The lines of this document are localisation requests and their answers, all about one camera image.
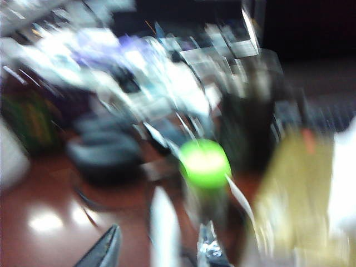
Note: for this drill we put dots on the brown tea bottle green label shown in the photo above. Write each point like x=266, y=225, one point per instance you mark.
x=30, y=119

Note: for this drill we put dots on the white pen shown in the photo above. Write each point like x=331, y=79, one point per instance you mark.
x=165, y=228

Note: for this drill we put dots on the black headphones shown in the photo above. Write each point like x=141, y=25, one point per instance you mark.
x=105, y=150

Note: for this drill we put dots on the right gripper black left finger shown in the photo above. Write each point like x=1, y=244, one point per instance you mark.
x=107, y=250

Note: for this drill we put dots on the white ribbed pen holder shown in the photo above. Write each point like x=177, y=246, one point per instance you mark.
x=346, y=180

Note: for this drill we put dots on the black mug steel lid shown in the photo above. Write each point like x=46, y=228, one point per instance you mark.
x=247, y=125

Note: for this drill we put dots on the yellowish tan bag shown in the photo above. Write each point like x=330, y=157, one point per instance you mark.
x=294, y=180

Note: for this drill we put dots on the white ribbed thermos jug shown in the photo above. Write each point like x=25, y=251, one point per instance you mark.
x=11, y=161

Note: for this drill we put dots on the clear jar green lid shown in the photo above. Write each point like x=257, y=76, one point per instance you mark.
x=204, y=164

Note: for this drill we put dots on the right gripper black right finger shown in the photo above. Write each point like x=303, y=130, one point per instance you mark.
x=211, y=247

